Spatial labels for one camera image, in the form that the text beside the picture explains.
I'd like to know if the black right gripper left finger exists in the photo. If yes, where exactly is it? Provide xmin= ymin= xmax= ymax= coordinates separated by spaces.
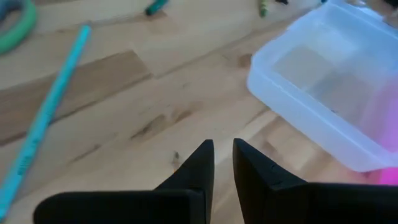
xmin=32 ymin=139 xmax=215 ymax=224

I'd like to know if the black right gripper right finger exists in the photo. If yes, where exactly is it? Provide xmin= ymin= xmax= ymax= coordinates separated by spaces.
xmin=232 ymin=138 xmax=398 ymax=224

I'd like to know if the pink plastic box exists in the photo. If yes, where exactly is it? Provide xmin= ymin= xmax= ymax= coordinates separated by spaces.
xmin=366 ymin=77 xmax=398 ymax=187

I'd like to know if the teal pencil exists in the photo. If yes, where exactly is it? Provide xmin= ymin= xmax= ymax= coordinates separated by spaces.
xmin=0 ymin=24 xmax=93 ymax=222

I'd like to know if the green crayon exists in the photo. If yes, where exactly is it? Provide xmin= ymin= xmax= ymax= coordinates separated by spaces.
xmin=257 ymin=0 xmax=270 ymax=18

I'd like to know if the teal green marker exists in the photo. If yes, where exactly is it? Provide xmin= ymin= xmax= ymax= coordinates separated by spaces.
xmin=144 ymin=0 xmax=170 ymax=16

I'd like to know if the green tape ring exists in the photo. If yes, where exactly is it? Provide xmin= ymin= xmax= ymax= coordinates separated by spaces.
xmin=0 ymin=0 xmax=38 ymax=55

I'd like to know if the clear plastic supply box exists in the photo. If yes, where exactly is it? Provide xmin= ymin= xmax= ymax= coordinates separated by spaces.
xmin=247 ymin=0 xmax=398 ymax=173

